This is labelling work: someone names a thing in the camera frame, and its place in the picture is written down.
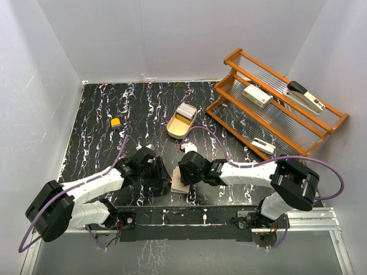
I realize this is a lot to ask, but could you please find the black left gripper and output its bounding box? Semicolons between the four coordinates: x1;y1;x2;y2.
139;156;171;186

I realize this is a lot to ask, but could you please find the beige leather card holder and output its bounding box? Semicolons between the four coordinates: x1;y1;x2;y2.
171;166;190;194

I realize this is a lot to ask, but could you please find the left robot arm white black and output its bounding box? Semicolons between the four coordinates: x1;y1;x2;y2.
25;147;171;242

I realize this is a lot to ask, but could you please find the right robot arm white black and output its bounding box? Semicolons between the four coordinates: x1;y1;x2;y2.
178;151;319;227

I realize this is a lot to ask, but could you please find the beige oval card tray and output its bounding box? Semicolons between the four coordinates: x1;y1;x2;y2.
166;110;198;139

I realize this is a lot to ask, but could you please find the white card stack in tray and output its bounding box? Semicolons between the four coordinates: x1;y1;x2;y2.
176;103;197;120

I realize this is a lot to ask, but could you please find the orange yellow small block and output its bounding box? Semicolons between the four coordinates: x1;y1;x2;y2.
111;117;122;129

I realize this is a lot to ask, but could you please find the white staples box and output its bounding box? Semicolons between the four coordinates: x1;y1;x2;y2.
243;84;272;109

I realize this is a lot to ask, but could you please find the orange wooden shelf rack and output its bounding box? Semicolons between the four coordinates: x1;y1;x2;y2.
206;48;349;160

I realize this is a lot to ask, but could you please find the large black beige stapler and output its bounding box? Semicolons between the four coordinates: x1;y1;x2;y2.
282;81;325;115

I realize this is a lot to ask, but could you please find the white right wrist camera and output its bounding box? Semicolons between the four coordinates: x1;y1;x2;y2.
179;142;197;154

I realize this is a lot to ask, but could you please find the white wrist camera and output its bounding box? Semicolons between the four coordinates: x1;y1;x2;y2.
179;142;197;154
136;144;155;155

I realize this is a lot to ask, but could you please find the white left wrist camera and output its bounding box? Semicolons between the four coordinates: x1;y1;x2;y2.
136;144;155;155

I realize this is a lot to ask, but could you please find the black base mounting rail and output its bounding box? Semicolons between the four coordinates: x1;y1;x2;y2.
85;205;290;243

